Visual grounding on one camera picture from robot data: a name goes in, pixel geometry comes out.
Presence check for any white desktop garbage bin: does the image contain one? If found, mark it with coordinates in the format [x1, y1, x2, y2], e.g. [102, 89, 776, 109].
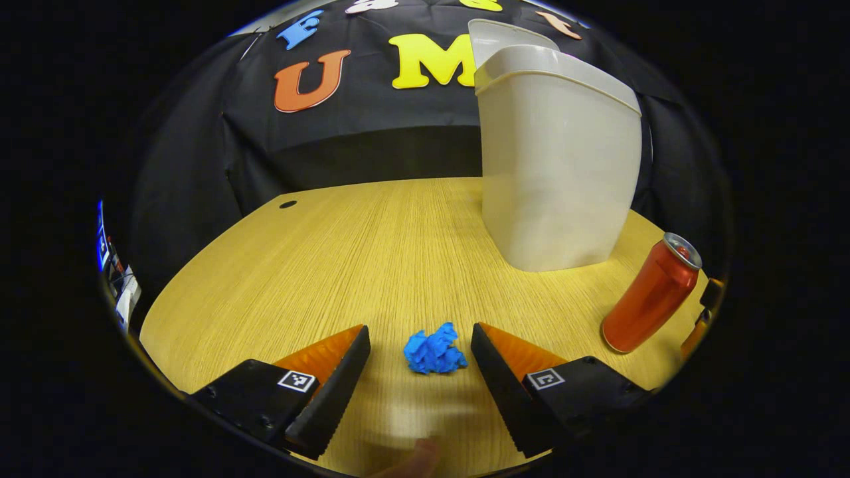
[467, 19, 643, 273]

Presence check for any white side desk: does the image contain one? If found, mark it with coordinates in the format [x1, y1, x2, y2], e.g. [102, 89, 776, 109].
[110, 249, 142, 333]

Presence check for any wooden desktop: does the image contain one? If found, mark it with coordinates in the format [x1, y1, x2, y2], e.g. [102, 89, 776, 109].
[139, 176, 711, 477]

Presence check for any computer monitor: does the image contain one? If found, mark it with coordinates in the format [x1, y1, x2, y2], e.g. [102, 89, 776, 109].
[96, 199, 111, 273]

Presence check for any red pop can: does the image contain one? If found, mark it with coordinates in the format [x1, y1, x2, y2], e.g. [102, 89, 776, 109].
[601, 232, 703, 354]

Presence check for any blue paper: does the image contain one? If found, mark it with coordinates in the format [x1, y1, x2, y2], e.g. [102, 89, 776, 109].
[404, 322, 468, 375]

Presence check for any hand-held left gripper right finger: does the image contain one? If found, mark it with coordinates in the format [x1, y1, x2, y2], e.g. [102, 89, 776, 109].
[470, 322, 655, 459]

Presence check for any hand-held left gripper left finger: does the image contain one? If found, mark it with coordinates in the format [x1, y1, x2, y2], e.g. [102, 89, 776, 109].
[189, 324, 371, 460]

